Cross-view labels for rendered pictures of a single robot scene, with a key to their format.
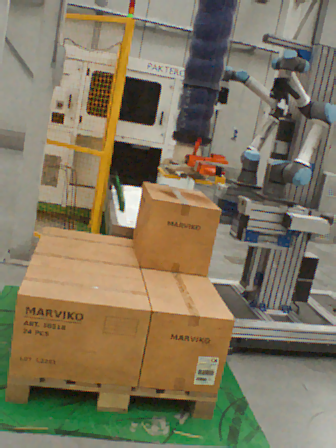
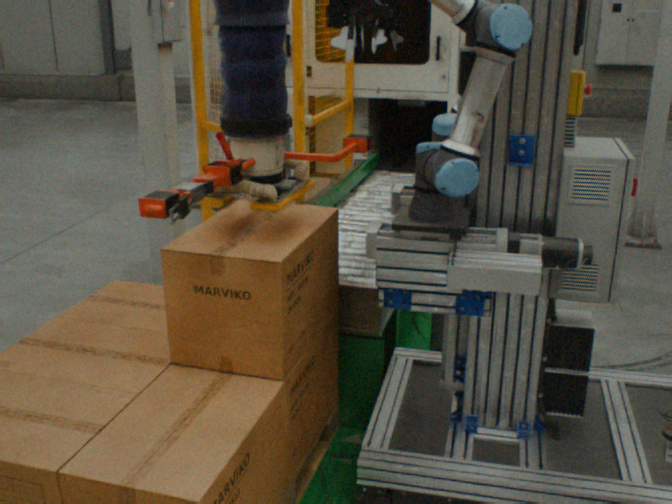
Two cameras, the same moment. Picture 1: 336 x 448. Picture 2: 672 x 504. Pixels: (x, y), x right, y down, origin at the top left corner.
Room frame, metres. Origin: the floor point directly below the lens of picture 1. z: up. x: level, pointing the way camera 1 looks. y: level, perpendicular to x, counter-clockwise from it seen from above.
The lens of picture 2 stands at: (1.05, -1.32, 1.68)
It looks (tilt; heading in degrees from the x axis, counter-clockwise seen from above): 19 degrees down; 27
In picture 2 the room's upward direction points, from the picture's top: straight up
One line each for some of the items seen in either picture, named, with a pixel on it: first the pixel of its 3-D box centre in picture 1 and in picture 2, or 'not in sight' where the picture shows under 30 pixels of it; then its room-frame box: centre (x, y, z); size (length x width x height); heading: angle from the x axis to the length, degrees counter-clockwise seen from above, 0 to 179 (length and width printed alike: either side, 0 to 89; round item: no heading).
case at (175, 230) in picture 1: (173, 225); (259, 281); (2.98, -0.01, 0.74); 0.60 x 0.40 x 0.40; 10
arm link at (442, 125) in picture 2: (251, 160); (448, 133); (3.56, -0.48, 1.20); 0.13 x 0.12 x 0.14; 3
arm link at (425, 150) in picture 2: (280, 170); (435, 163); (3.07, -0.61, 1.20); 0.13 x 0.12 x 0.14; 40
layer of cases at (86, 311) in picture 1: (117, 297); (149, 411); (2.63, 0.22, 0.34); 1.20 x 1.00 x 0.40; 11
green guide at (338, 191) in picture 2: (115, 189); (339, 185); (4.80, 0.61, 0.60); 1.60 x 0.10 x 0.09; 11
